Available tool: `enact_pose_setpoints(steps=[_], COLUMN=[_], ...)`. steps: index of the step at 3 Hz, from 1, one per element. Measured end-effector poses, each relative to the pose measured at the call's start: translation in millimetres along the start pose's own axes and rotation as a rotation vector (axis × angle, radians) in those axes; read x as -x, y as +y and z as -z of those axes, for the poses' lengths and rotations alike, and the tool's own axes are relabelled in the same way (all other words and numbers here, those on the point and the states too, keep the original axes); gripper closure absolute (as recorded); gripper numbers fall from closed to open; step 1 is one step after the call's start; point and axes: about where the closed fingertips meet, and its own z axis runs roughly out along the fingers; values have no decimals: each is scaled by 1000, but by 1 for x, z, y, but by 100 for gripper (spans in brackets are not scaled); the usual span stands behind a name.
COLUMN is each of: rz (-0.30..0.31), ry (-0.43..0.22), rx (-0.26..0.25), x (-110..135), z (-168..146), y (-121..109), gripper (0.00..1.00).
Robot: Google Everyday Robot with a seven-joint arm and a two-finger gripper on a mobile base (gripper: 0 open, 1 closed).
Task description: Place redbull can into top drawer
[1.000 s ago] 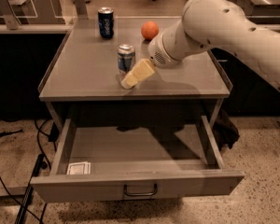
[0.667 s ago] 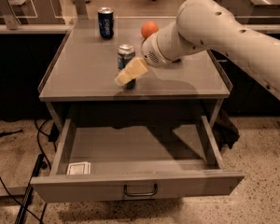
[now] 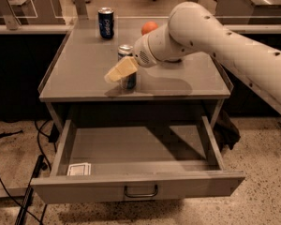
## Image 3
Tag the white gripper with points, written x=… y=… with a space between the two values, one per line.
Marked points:
x=141 y=53

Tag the redbull can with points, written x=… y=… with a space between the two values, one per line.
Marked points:
x=129 y=79

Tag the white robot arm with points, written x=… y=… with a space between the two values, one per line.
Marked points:
x=191 y=28

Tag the blue pepsi can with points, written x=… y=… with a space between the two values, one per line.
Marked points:
x=105 y=22

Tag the open top drawer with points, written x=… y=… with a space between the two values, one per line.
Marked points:
x=138 y=163

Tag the orange fruit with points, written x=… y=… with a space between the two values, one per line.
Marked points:
x=148 y=27

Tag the white bowl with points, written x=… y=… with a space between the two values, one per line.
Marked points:
x=174 y=60

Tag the grey metal cabinet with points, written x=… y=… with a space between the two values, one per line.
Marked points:
x=78 y=73

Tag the dark cloth behind cabinet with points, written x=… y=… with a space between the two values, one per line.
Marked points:
x=225 y=132

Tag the glass barrier panel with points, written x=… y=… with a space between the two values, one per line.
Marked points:
x=58 y=16

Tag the black power strip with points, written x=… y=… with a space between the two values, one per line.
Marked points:
x=29 y=192

